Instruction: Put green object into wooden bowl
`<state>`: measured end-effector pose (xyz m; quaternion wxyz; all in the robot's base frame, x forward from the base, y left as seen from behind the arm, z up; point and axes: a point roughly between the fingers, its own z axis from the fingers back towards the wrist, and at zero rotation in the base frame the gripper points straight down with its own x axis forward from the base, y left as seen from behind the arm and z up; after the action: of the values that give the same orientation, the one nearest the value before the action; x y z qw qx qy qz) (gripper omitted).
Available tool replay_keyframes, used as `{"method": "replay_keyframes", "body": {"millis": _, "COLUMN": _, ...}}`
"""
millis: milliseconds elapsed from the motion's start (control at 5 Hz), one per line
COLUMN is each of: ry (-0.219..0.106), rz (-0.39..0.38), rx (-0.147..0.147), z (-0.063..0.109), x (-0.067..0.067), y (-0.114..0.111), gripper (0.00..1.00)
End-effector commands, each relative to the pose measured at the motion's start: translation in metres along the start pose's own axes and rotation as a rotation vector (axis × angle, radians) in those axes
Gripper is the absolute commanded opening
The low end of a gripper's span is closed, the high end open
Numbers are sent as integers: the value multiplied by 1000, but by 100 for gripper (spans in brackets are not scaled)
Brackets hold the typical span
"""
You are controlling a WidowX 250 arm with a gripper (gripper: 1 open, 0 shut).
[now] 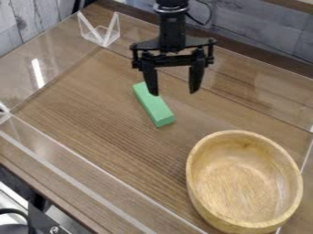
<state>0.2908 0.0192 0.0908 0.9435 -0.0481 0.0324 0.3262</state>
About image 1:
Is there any clear acrylic tray wall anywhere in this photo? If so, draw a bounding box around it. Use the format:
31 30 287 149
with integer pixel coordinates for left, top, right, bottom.
0 5 313 234

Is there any green rectangular block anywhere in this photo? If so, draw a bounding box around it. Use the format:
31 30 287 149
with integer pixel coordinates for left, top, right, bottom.
133 82 176 128

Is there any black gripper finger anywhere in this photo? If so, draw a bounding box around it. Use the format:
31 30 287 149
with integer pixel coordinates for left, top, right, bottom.
189 49 206 93
141 51 160 96

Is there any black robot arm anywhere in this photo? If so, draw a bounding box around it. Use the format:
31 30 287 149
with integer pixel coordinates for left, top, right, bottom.
130 0 217 96

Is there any clear acrylic corner bracket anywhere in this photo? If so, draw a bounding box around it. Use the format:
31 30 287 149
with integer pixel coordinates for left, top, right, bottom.
78 12 121 48

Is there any wooden bowl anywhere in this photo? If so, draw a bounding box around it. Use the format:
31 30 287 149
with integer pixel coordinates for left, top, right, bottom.
186 130 304 234

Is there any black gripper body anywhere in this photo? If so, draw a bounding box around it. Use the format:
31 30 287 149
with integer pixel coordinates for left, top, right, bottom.
129 28 218 70

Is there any black metal table bracket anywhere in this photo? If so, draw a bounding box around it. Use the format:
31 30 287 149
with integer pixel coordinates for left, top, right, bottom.
28 204 71 234

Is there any black cable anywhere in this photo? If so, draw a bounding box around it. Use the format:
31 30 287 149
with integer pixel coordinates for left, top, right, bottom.
0 207 38 234

